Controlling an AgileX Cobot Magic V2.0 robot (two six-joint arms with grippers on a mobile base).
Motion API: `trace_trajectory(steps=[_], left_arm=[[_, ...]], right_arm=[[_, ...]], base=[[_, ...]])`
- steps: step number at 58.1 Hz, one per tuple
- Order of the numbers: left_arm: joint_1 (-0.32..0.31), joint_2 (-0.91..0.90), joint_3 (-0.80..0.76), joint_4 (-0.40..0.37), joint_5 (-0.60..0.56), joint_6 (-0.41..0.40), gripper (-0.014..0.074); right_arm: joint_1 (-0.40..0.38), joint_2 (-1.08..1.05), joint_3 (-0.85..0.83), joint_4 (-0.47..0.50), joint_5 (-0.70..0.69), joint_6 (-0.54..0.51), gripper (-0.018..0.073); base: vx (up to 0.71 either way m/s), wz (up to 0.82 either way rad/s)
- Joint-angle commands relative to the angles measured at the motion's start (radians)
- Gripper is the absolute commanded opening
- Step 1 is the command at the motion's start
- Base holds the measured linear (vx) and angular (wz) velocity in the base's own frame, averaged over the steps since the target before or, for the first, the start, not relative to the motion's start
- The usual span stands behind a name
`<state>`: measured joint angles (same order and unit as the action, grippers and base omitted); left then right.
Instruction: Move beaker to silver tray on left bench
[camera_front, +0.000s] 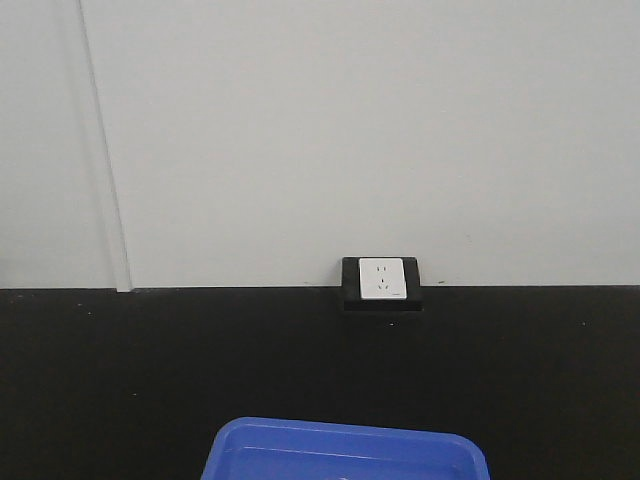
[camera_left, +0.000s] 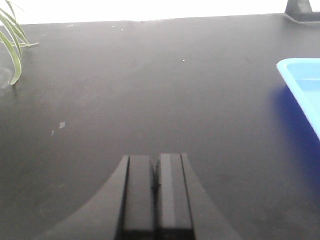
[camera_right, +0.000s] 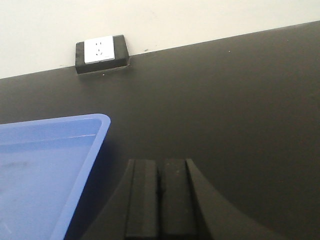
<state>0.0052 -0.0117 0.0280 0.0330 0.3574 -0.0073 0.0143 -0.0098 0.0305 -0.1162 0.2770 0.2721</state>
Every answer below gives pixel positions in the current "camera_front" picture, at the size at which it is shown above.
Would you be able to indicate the blue plastic tray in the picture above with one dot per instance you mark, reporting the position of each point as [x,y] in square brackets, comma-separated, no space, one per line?
[264,448]

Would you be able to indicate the black socket housing box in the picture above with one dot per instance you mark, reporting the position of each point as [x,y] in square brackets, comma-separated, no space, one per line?
[352,303]

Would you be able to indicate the white wall power socket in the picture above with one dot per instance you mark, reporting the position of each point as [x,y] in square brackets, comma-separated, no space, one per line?
[382,278]

